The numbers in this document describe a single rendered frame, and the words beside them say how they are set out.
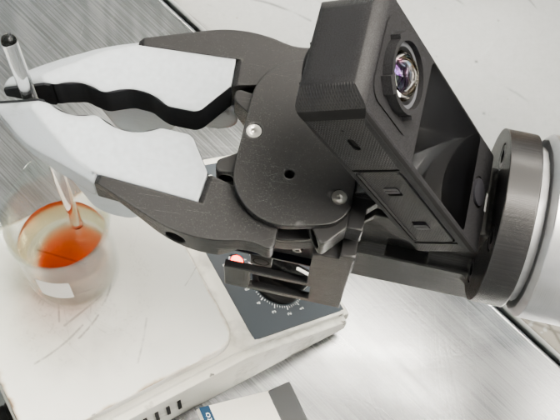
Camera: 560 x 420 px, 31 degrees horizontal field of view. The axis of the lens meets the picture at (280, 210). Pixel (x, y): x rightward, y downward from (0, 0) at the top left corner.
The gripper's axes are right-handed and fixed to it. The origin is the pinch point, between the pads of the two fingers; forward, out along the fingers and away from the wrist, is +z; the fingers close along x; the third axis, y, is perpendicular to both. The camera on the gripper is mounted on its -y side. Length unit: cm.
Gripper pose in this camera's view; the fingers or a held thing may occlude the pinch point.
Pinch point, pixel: (29, 94)
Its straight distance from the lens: 40.7
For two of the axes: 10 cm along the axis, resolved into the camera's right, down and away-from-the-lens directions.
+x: 2.1, -8.9, 4.0
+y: -0.4, 4.0, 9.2
